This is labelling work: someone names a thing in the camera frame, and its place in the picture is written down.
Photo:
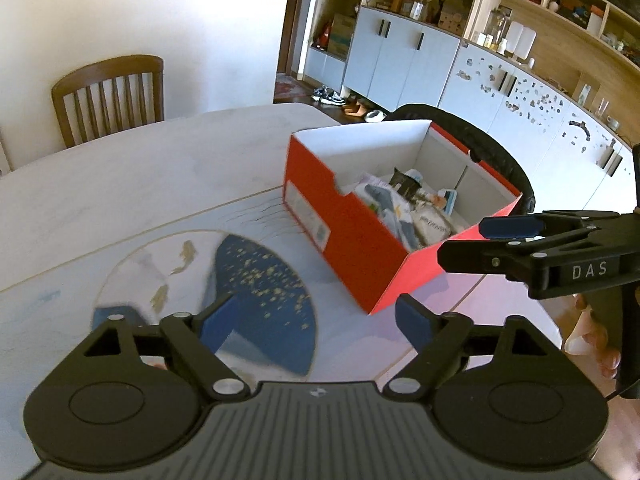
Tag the dark snack packet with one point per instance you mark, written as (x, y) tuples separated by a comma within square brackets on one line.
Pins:
[(402, 180)]

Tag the black mesh chair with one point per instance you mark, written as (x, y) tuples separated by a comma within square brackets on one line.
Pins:
[(480, 140)]

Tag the red bottle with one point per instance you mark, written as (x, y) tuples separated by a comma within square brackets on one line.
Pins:
[(325, 37)]

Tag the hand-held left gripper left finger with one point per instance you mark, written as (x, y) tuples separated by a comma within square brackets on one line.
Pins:
[(220, 325)]

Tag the glass jar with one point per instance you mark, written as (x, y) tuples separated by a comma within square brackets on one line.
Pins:
[(496, 27)]

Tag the white slipper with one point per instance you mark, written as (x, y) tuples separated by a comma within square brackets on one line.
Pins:
[(374, 116)]

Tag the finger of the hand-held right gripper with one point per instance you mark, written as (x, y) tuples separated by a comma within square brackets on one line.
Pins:
[(510, 226), (475, 260)]

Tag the cardboard box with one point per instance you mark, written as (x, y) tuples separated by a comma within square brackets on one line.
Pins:
[(342, 35)]

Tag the white storage containers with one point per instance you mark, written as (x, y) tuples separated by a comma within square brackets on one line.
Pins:
[(521, 40)]

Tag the small blue white device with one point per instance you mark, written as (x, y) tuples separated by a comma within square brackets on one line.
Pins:
[(448, 200)]

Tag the white low cabinet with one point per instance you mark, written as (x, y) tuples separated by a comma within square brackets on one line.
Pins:
[(400, 60)]

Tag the pair of sneakers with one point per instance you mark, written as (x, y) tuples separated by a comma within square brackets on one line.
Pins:
[(328, 96)]

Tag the red patterned rug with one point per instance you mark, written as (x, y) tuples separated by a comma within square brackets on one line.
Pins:
[(289, 87)]

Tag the printed desk mat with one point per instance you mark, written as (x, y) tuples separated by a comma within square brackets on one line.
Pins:
[(260, 280)]

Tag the white marble desktop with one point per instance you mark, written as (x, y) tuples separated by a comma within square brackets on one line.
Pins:
[(150, 170)]

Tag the silver snack packet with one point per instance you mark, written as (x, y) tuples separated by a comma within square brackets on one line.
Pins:
[(432, 225)]

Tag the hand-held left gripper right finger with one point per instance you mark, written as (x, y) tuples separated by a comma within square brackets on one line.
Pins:
[(412, 317)]

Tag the wooden wall shelf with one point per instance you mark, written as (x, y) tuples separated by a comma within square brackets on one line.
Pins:
[(560, 50)]

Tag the brown wooden chair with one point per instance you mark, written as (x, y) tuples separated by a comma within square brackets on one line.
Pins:
[(107, 67)]

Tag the white and grey packet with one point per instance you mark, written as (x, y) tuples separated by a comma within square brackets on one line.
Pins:
[(390, 210)]

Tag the person's right hand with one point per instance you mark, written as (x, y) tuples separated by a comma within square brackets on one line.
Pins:
[(592, 340)]

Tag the red shoe box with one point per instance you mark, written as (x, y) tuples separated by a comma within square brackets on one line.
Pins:
[(360, 240)]

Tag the brown door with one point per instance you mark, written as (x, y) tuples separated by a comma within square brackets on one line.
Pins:
[(295, 35)]

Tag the pair of orange slippers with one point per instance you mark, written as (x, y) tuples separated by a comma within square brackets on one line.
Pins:
[(355, 109)]

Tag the drinking glass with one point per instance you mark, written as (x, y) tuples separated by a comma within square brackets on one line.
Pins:
[(602, 107)]

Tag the pale green cup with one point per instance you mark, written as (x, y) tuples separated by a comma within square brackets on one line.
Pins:
[(613, 122)]

